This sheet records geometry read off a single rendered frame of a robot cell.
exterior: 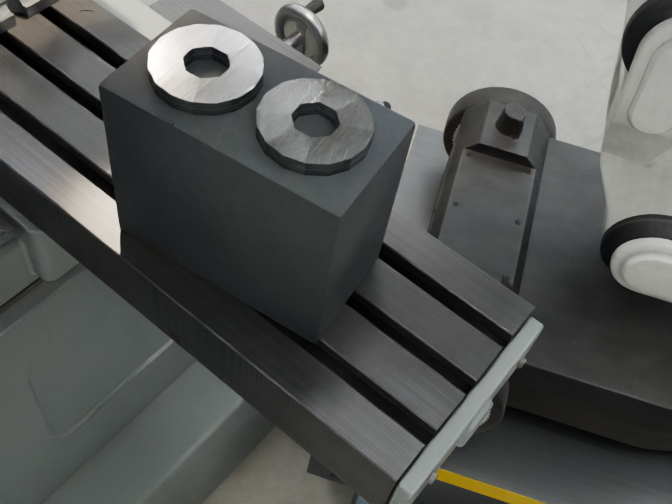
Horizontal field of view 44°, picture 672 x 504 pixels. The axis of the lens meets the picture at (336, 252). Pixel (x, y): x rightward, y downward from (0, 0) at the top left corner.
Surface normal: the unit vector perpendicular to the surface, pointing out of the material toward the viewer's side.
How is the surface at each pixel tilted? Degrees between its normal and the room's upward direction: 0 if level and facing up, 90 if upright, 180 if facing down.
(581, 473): 0
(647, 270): 90
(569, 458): 0
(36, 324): 90
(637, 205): 90
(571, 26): 0
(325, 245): 90
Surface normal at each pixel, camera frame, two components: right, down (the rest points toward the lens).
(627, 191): -0.29, 0.76
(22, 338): 0.77, 0.57
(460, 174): 0.12, -0.57
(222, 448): 0.75, 0.25
